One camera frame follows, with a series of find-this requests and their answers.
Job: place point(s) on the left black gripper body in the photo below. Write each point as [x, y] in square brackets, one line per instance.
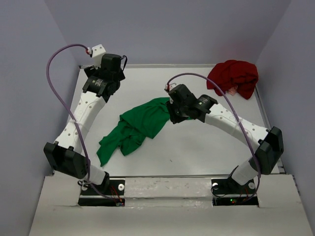
[92, 71]

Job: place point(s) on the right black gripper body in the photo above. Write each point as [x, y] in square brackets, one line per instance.
[177, 112]

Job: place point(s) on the green t shirt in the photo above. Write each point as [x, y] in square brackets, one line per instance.
[134, 126]

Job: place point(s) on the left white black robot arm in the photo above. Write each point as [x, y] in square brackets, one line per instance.
[68, 153]

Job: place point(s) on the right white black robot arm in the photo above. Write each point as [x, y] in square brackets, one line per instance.
[266, 144]

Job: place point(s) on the red t shirt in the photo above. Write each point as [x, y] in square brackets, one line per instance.
[234, 76]

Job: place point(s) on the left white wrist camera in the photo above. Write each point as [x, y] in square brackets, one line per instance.
[97, 52]

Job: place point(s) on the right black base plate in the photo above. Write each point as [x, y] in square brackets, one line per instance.
[227, 194]

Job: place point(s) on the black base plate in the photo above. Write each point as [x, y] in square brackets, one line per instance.
[227, 194]
[111, 196]

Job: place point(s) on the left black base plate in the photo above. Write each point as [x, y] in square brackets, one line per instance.
[111, 196]

